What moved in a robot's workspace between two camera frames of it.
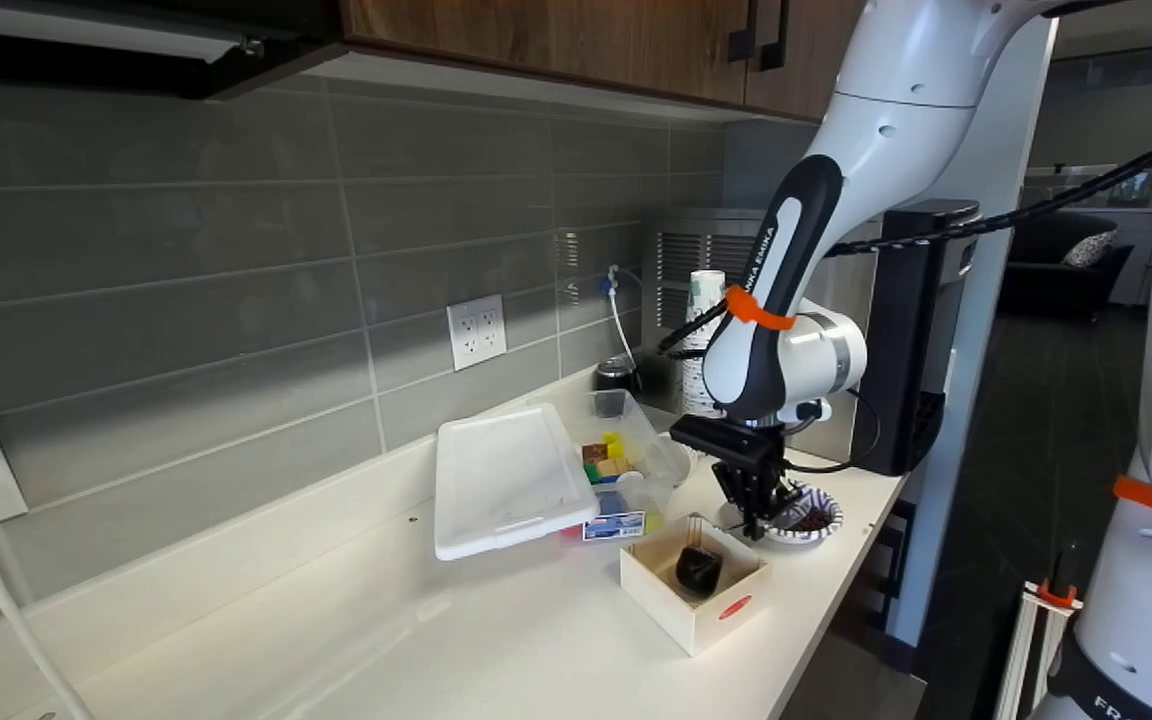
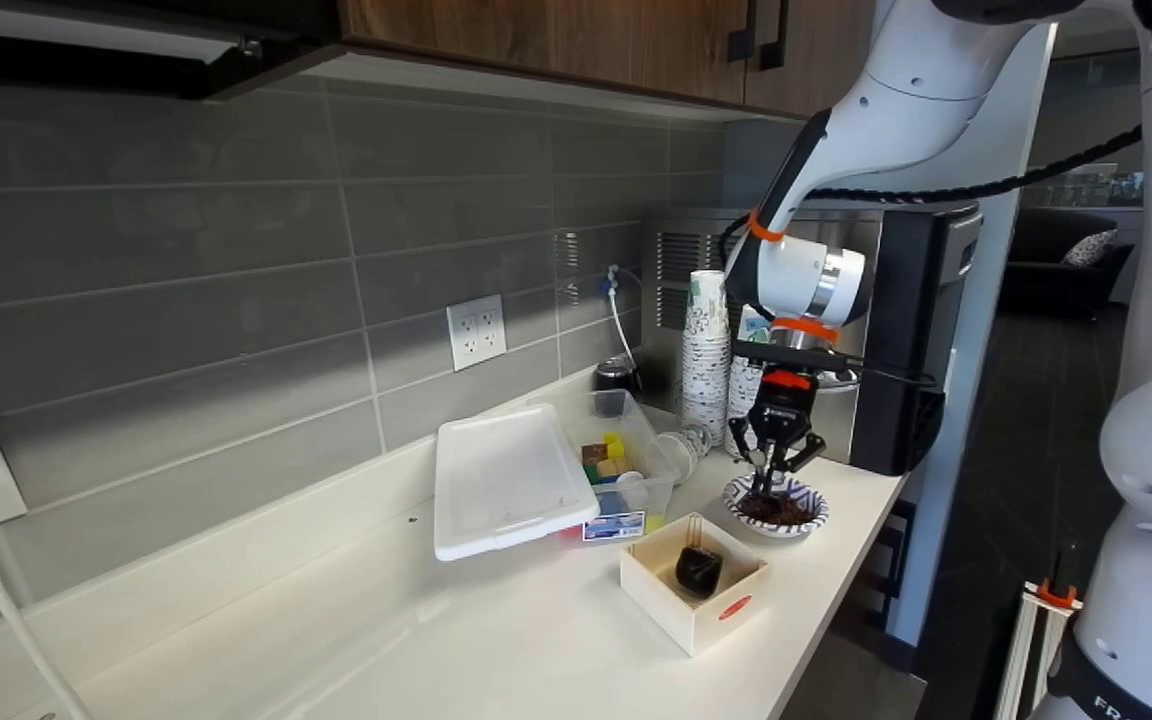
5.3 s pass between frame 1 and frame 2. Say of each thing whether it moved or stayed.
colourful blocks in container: stayed
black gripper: moved
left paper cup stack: stayed
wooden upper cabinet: stayed
